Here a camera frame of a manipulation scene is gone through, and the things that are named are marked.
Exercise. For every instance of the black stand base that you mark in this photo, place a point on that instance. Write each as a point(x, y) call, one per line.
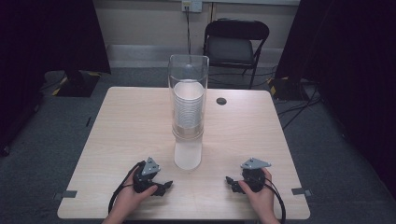
point(77, 85)
point(286, 88)

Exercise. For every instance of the white wall outlet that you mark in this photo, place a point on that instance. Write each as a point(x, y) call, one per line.
point(191, 5)

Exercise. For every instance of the person's left hand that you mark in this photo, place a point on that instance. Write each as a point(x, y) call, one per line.
point(130, 199)

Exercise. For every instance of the small black floor item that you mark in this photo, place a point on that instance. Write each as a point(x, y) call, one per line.
point(88, 121)

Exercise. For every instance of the grey tape strip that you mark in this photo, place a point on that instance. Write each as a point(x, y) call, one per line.
point(67, 194)
point(300, 191)

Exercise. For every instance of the black folding chair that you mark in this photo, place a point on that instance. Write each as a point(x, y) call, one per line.
point(230, 46)

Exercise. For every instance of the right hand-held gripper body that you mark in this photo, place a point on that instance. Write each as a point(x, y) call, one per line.
point(254, 174)

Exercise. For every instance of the stack of white cups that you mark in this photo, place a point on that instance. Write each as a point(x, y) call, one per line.
point(188, 105)

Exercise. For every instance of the clear cup dispenser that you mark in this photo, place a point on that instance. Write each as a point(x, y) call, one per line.
point(188, 149)

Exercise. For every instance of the person's right hand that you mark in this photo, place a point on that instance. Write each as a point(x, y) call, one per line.
point(260, 199)

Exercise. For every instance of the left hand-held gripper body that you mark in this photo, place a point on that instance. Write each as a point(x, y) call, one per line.
point(146, 179)

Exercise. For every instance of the black curtain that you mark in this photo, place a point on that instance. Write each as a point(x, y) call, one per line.
point(348, 62)
point(37, 46)

